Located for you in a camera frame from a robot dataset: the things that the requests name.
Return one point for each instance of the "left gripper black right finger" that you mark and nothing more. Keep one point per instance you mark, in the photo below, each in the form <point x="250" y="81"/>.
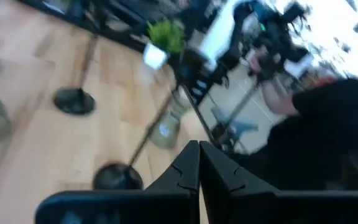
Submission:
<point x="259" y="208"/>

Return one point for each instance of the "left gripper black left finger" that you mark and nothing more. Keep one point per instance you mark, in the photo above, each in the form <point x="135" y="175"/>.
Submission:
<point x="166" y="205"/>

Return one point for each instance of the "black metal candlestick holder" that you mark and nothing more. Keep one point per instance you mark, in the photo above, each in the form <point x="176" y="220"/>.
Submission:
<point x="118" y="177"/>
<point x="73" y="101"/>

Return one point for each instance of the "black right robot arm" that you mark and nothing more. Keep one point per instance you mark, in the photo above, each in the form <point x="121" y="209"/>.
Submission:
<point x="275" y="34"/>

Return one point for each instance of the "grey chair base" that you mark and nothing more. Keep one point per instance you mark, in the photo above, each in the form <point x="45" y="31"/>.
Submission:
<point x="238" y="127"/>

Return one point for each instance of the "person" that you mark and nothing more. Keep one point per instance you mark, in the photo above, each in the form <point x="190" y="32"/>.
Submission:
<point x="322" y="130"/>

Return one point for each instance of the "black box with white labels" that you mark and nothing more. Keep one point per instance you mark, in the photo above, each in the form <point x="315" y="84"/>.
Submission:
<point x="194" y="74"/>

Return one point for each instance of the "green potted plant white pot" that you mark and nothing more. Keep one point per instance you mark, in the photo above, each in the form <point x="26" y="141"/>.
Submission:
<point x="166" y="35"/>

